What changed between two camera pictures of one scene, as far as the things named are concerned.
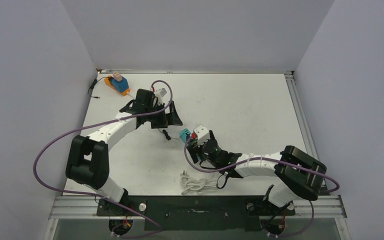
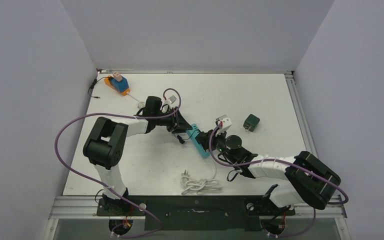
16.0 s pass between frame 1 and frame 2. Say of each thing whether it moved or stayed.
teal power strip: moved
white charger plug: stayed
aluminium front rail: stayed
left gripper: moved
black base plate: stayed
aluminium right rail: stayed
